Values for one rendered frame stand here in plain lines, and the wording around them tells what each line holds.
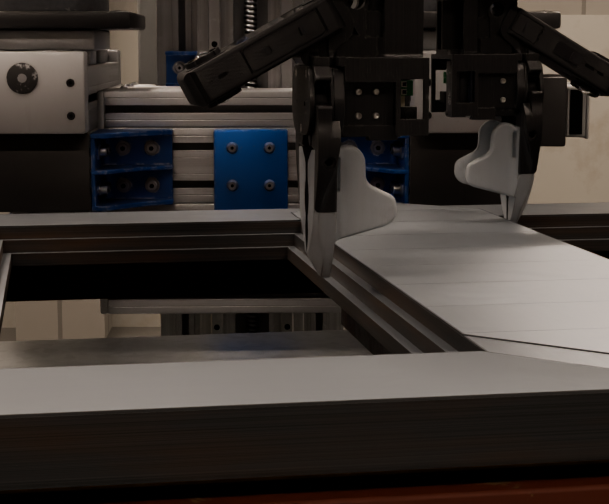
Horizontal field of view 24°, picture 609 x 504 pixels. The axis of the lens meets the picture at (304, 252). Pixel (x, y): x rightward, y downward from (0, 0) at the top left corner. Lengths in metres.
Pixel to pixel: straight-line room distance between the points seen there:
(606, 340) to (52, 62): 0.96
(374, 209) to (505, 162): 0.30
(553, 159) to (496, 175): 3.97
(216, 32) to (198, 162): 0.19
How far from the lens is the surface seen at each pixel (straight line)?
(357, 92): 0.97
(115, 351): 1.55
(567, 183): 5.26
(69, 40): 1.72
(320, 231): 0.98
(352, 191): 0.98
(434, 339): 0.83
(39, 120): 1.62
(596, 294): 0.92
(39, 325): 5.02
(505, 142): 1.27
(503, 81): 1.26
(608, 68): 1.29
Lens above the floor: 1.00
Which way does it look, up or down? 8 degrees down
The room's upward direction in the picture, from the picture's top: straight up
